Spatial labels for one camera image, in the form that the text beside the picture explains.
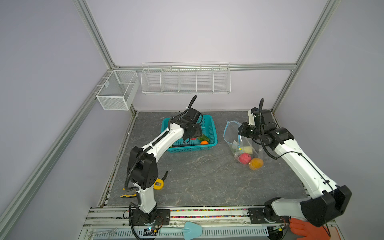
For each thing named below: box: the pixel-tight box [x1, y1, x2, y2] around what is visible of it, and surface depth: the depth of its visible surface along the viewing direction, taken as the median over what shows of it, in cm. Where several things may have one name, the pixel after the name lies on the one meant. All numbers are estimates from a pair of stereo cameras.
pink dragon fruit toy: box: [239, 152, 252, 165], surface depth 90 cm
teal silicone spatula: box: [159, 221, 203, 240], surface depth 72 cm
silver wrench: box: [88, 227, 119, 240], surface depth 72 cm
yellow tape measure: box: [153, 170, 169, 191], surface depth 84 cm
